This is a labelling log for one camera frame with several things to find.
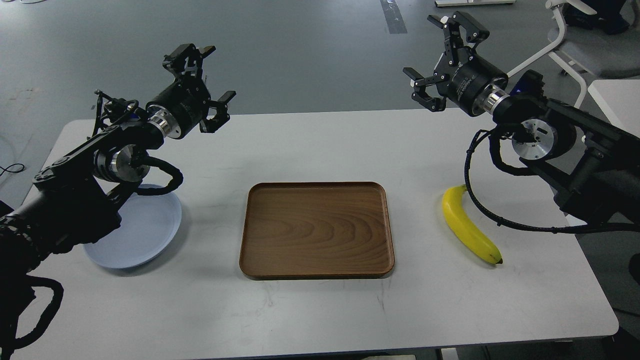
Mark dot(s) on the white office chair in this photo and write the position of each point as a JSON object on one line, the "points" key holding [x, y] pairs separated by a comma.
{"points": [[577, 50]]}

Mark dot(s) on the light blue plate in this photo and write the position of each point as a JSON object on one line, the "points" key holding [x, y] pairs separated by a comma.
{"points": [[148, 226]]}

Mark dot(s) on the yellow banana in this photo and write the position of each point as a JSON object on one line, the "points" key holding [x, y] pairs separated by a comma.
{"points": [[464, 229]]}

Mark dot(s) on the white table base bar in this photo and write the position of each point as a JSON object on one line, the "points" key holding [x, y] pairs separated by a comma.
{"points": [[463, 3]]}

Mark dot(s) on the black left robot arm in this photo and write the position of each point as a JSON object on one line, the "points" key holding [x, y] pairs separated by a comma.
{"points": [[79, 195]]}

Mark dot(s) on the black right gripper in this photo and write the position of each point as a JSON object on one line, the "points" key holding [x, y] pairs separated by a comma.
{"points": [[461, 75]]}

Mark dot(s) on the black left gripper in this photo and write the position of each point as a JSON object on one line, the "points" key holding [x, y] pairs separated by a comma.
{"points": [[186, 102]]}

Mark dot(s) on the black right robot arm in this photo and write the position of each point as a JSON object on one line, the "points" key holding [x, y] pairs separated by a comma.
{"points": [[592, 165]]}

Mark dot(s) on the brown wooden tray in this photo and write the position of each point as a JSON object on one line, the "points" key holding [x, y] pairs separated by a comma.
{"points": [[316, 231]]}

